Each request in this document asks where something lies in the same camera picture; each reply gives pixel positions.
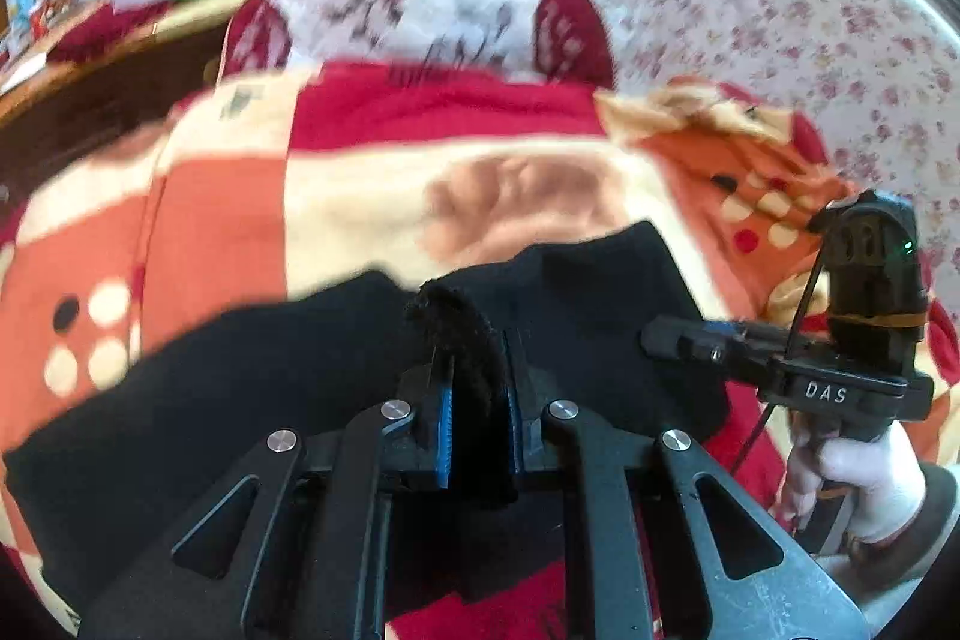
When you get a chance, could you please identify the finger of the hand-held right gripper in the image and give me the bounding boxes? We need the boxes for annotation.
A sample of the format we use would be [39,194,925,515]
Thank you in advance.
[640,314,796,378]

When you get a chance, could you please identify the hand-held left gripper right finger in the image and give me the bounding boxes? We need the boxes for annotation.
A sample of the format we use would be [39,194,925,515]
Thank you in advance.
[502,329,871,640]

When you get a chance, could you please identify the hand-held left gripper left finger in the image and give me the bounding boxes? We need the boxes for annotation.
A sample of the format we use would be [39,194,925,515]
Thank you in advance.
[79,351,458,640]

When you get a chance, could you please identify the black pants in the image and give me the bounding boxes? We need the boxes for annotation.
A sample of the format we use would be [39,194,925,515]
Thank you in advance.
[4,220,732,615]

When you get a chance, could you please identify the person's right forearm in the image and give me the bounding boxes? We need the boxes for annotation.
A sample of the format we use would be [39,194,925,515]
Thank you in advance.
[814,460,960,618]

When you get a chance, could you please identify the person's right hand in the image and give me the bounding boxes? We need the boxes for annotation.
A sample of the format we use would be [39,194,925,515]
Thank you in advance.
[784,419,927,547]

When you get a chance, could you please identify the pink floral sheet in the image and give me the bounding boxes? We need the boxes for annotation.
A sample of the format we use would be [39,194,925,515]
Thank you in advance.
[596,0,960,319]

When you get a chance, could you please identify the red and cream printed blanket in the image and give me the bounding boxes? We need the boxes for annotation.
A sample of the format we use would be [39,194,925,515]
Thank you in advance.
[0,61,960,640]

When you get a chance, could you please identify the wooden table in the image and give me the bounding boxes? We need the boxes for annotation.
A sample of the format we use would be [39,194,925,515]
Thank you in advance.
[0,0,260,184]

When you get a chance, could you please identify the colourful toy figurines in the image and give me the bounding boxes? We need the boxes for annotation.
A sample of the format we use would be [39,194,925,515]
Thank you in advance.
[4,0,83,45]

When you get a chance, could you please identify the black cable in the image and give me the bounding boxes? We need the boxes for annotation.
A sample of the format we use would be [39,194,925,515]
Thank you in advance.
[731,212,833,472]

